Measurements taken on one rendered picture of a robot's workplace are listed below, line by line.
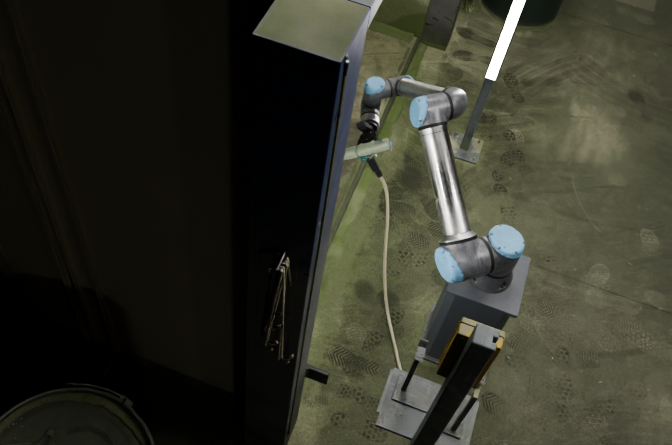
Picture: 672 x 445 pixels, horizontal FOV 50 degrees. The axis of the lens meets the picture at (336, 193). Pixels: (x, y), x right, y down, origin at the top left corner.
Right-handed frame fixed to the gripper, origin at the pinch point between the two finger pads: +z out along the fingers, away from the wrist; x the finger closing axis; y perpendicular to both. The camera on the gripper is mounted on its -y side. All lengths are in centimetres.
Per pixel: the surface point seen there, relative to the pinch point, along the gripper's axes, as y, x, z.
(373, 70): 63, 23, -134
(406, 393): 5, -15, 112
